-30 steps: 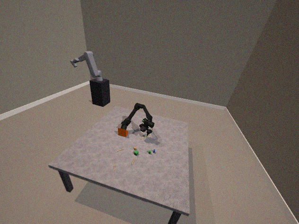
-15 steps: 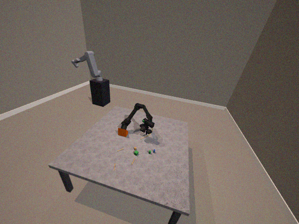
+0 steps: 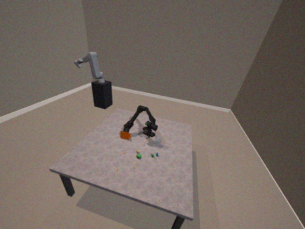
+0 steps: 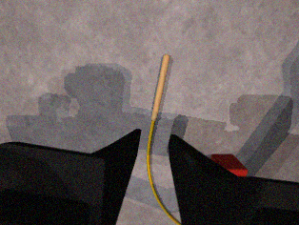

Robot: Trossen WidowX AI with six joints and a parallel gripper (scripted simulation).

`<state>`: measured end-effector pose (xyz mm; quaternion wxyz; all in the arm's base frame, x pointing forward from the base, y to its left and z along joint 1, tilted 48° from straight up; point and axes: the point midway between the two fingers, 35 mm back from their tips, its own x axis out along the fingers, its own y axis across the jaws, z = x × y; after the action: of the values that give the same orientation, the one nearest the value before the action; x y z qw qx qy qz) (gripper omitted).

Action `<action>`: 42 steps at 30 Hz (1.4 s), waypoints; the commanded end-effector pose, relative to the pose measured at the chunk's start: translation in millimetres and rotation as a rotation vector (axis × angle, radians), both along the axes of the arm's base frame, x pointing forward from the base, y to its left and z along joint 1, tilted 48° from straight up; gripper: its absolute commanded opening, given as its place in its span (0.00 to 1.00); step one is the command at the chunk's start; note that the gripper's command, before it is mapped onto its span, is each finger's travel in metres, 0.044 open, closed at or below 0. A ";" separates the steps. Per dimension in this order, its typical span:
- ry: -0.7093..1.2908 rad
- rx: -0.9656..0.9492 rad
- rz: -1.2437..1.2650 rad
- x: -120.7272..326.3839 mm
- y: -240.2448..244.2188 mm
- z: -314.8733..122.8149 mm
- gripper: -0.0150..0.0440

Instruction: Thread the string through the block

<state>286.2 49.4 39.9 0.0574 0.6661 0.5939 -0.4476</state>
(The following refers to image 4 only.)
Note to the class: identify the red block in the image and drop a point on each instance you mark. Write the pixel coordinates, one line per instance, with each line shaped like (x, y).
(231, 163)

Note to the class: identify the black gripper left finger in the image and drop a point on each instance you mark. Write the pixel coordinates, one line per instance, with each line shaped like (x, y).
(100, 178)

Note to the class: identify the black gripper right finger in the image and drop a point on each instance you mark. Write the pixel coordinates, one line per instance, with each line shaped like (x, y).
(209, 194)

